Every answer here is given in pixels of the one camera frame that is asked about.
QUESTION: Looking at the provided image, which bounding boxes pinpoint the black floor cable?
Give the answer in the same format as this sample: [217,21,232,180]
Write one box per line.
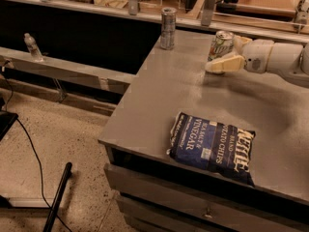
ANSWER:
[0,60,73,232]

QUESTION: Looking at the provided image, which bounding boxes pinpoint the green 7up can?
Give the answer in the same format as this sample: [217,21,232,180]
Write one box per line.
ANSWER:
[208,30,235,61]

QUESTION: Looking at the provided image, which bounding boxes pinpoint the tall silver energy drink can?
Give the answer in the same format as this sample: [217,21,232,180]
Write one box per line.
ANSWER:
[160,7,177,50]

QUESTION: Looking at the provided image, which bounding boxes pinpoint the black device at left edge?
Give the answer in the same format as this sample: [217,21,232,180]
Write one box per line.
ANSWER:
[0,111,18,141]

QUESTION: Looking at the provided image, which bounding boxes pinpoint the blue Kettle chip bag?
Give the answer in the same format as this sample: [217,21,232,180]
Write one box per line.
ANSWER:
[167,112,255,187]

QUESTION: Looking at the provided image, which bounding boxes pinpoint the metal drawer knob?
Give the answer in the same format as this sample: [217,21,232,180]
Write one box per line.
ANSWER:
[203,208,212,219]

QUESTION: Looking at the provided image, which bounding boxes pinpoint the grey drawer cabinet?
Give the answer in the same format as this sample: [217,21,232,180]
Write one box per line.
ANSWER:
[104,147,309,232]

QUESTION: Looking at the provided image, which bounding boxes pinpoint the black pole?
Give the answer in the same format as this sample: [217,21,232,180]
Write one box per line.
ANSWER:
[43,162,72,232]

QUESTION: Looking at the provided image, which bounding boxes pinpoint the clear plastic water bottle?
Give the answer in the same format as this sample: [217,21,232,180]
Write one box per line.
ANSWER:
[24,33,43,62]

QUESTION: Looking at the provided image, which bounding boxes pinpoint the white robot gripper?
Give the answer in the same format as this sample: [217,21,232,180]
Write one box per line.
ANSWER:
[205,35,274,73]

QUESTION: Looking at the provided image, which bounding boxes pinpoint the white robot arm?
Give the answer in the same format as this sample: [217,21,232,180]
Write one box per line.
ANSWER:
[205,36,309,88]

